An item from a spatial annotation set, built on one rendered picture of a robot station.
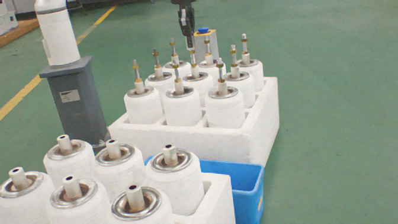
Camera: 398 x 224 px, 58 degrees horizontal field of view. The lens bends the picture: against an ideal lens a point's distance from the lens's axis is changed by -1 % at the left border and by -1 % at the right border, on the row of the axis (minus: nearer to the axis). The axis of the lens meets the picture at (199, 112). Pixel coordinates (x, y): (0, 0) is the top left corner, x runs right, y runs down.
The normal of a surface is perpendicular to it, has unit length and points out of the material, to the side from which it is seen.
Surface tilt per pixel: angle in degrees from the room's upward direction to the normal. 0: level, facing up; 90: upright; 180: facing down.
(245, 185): 88
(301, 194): 0
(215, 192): 0
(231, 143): 90
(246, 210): 92
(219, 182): 0
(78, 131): 90
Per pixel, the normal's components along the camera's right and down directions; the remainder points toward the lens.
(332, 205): -0.14, -0.90
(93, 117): 0.76, 0.17
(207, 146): -0.35, 0.43
